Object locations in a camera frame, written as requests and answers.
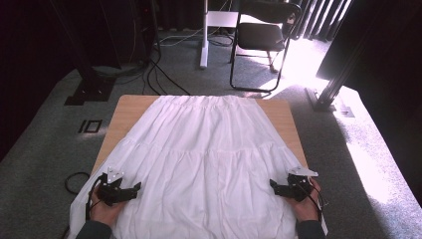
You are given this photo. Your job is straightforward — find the small metal floor plate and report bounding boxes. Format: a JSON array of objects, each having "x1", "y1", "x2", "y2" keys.
[{"x1": 333, "y1": 105, "x2": 355, "y2": 119}]

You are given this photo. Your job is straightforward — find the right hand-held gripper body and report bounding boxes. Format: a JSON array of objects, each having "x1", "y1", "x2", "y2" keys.
[{"x1": 287, "y1": 166, "x2": 318, "y2": 203}]

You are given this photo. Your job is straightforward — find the black floor cables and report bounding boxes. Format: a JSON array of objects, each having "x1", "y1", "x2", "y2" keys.
[{"x1": 141, "y1": 33, "x2": 192, "y2": 97}]

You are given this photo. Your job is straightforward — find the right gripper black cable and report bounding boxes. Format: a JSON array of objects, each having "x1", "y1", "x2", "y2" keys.
[{"x1": 298, "y1": 183, "x2": 329, "y2": 222}]

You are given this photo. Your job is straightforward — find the person's left hand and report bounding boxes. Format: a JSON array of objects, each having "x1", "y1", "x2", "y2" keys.
[{"x1": 89, "y1": 192, "x2": 126, "y2": 228}]

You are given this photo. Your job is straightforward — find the rectangular floor outlet frame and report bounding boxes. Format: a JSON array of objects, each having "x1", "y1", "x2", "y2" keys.
[{"x1": 78, "y1": 119, "x2": 104, "y2": 134}]

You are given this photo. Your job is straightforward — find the white desk leg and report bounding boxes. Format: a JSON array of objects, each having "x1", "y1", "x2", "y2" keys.
[{"x1": 199, "y1": 0, "x2": 240, "y2": 70}]

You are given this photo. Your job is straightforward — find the pleated curtain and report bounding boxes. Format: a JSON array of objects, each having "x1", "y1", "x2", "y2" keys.
[{"x1": 292, "y1": 0, "x2": 353, "y2": 43}]

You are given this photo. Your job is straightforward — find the black cable loop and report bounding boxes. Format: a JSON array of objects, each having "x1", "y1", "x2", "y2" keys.
[{"x1": 64, "y1": 171, "x2": 92, "y2": 196}]

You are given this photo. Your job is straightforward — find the person's right hand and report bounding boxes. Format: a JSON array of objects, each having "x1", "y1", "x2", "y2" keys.
[{"x1": 287, "y1": 178, "x2": 322, "y2": 223}]

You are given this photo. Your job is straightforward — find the white tiered skirt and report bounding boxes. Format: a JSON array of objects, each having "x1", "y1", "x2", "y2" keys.
[{"x1": 68, "y1": 95, "x2": 329, "y2": 239}]

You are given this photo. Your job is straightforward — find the black stand with base plate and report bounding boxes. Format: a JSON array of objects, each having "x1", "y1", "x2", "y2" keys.
[{"x1": 49, "y1": 0, "x2": 117, "y2": 107}]

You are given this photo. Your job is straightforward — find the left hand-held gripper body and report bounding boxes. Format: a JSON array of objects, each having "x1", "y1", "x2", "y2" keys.
[{"x1": 97, "y1": 166, "x2": 126, "y2": 207}]

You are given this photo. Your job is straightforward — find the black aluminium post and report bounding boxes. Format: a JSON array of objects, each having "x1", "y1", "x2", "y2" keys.
[{"x1": 305, "y1": 0, "x2": 372, "y2": 113}]

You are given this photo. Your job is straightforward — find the white floor cables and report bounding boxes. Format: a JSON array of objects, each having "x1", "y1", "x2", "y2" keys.
[{"x1": 158, "y1": 28, "x2": 204, "y2": 48}]

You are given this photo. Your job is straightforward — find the black folding chair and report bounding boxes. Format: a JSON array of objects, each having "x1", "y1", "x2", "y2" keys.
[{"x1": 229, "y1": 0, "x2": 303, "y2": 94}]

